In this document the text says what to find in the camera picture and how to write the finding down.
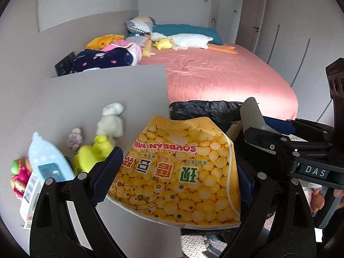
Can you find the pink blanket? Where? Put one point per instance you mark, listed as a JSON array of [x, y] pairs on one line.
[[135, 51]]

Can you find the yellow spotted plush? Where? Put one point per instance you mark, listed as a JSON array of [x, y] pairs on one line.
[[146, 49]]

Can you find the grey plastic scrap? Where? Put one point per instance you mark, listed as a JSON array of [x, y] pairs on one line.
[[252, 115]]

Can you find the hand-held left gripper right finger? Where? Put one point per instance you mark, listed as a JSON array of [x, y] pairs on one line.
[[246, 186]]

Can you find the white wardrobe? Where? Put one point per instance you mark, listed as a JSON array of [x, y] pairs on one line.
[[301, 59]]

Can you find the black trash bag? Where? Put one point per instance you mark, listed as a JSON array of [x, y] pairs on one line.
[[204, 110]]

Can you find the teal pillow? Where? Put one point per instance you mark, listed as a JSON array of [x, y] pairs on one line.
[[188, 29]]

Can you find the pink doll toy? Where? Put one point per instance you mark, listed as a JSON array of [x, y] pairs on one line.
[[20, 180]]

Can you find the yellow-green plastic toy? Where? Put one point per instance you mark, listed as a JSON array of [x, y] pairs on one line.
[[88, 153]]

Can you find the small purple toy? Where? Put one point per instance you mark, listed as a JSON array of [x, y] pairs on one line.
[[75, 139]]

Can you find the yellow soybean milk packet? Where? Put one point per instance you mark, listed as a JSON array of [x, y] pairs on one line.
[[177, 177]]

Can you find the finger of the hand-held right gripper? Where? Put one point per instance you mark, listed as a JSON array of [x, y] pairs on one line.
[[268, 139], [279, 126]]

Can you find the small grey cushion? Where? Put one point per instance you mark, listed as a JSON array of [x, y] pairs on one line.
[[135, 40]]

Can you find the black wall panel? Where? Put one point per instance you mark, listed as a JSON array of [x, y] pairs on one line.
[[64, 64]]

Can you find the navy printed blanket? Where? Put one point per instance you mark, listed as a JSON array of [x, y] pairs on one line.
[[102, 59]]

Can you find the white closet door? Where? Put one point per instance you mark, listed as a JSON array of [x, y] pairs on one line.
[[228, 10]]

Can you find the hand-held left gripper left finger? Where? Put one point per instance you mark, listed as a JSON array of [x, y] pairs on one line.
[[107, 174]]

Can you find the light blue package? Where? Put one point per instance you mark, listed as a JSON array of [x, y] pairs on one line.
[[48, 158]]

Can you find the white labelled box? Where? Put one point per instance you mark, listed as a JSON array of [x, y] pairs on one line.
[[29, 196]]

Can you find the white crumpled tissue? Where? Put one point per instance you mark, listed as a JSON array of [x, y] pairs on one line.
[[310, 187]]

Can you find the orange plush toy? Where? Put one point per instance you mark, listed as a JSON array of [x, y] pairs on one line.
[[103, 41]]

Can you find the white goose plush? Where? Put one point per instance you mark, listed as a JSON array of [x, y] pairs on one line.
[[188, 40]]

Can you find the checkered pillow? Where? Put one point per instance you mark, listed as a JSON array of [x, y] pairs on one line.
[[139, 24]]

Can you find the person's right hand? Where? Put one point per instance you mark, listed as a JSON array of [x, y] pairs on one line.
[[318, 201]]

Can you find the white plush toy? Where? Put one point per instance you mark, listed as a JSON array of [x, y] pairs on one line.
[[110, 123]]

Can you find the brown cardboard piece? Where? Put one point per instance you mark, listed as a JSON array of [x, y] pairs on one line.
[[235, 130]]

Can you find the bed with pink sheet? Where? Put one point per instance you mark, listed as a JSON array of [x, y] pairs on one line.
[[215, 78]]

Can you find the yellow duck plush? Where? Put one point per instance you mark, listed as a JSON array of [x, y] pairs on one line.
[[162, 44]]

